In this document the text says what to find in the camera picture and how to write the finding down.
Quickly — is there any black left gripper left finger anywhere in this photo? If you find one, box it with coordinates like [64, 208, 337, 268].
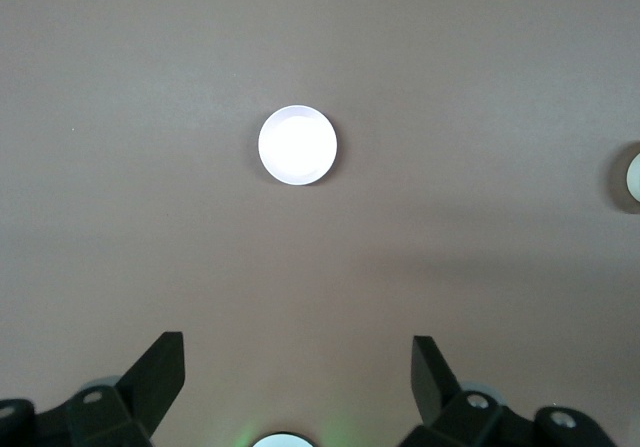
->
[0, 331, 187, 447]

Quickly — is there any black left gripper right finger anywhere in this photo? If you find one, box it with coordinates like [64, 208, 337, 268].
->
[399, 335, 621, 447]

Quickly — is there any pink bowl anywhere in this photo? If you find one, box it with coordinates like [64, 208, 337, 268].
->
[257, 104, 339, 187]

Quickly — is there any white bowl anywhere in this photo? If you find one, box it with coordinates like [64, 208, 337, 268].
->
[625, 152, 640, 205]

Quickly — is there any brown table mat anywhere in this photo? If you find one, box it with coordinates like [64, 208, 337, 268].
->
[0, 0, 640, 447]

